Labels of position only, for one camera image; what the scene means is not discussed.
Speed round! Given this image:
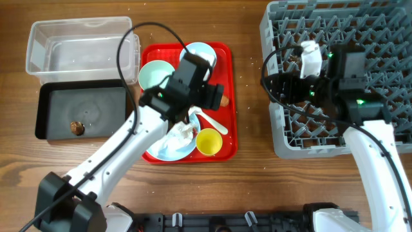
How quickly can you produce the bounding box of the white rice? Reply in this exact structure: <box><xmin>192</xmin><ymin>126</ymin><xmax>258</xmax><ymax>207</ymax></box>
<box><xmin>198</xmin><ymin>52</ymin><xmax>216</xmax><ymax>67</ymax></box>

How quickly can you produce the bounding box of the brown mushroom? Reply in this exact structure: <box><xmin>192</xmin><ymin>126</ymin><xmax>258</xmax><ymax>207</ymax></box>
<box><xmin>70</xmin><ymin>121</ymin><xmax>85</xmax><ymax>136</ymax></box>

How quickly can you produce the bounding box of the right black cable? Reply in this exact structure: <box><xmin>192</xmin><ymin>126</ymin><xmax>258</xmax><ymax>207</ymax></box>
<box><xmin>260</xmin><ymin>44</ymin><xmax>412</xmax><ymax>223</ymax></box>

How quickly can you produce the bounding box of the red serving tray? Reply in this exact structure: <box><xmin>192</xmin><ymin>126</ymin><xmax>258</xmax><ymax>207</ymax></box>
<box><xmin>142</xmin><ymin>42</ymin><xmax>238</xmax><ymax>164</ymax></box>

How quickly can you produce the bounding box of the mint green bowl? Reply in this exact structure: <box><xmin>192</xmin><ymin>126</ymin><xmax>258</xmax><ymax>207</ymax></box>
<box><xmin>138</xmin><ymin>60</ymin><xmax>175</xmax><ymax>90</ymax></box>

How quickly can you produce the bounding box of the orange carrot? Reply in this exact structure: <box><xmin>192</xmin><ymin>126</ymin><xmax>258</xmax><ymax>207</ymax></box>
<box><xmin>220</xmin><ymin>95</ymin><xmax>230</xmax><ymax>107</ymax></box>

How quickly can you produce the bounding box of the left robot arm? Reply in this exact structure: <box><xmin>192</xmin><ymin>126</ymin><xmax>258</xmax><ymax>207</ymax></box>
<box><xmin>31</xmin><ymin>52</ymin><xmax>223</xmax><ymax>232</ymax></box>

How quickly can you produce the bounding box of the grey dishwasher rack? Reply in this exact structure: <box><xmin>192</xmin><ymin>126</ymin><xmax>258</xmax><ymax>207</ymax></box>
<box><xmin>259</xmin><ymin>1</ymin><xmax>411</xmax><ymax>159</ymax></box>

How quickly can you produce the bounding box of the yellow plastic cup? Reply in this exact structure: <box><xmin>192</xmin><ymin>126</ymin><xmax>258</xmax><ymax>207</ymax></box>
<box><xmin>196</xmin><ymin>128</ymin><xmax>223</xmax><ymax>157</ymax></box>

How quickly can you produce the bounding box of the light blue bowl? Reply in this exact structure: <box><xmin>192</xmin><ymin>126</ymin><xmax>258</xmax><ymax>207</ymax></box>
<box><xmin>174</xmin><ymin>42</ymin><xmax>217</xmax><ymax>84</ymax></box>

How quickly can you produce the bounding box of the light blue plate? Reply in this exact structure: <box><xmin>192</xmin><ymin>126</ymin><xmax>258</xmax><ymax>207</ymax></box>
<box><xmin>147</xmin><ymin>113</ymin><xmax>201</xmax><ymax>162</ymax></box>

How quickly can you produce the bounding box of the left black cable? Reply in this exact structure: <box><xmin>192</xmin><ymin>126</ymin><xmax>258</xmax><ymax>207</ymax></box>
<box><xmin>19</xmin><ymin>21</ymin><xmax>191</xmax><ymax>232</ymax></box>

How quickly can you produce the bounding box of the white napkin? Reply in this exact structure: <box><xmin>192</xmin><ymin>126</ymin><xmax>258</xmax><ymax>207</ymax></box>
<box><xmin>153</xmin><ymin>122</ymin><xmax>198</xmax><ymax>152</ymax></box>

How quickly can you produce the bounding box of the black plastic tray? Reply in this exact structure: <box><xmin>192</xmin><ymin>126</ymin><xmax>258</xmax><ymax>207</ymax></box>
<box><xmin>35</xmin><ymin>79</ymin><xmax>128</xmax><ymax>140</ymax></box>

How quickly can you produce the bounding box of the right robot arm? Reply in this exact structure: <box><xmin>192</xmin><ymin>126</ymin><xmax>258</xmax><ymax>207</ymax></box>
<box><xmin>261</xmin><ymin>41</ymin><xmax>411</xmax><ymax>231</ymax></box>

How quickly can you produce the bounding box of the white plastic spoon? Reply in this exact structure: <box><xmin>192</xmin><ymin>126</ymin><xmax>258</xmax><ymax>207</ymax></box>
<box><xmin>188</xmin><ymin>106</ymin><xmax>229</xmax><ymax>135</ymax></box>

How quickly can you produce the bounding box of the clear plastic bin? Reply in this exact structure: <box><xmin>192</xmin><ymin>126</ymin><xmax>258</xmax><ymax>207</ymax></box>
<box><xmin>26</xmin><ymin>16</ymin><xmax>140</xmax><ymax>84</ymax></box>

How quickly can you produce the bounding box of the black cable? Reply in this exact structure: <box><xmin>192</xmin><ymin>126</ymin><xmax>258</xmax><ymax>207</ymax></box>
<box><xmin>19</xmin><ymin>21</ymin><xmax>191</xmax><ymax>232</ymax></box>
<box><xmin>260</xmin><ymin>44</ymin><xmax>412</xmax><ymax>223</ymax></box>

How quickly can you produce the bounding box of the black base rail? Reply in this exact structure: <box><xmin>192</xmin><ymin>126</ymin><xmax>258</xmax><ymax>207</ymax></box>
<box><xmin>130</xmin><ymin>211</ymin><xmax>314</xmax><ymax>232</ymax></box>

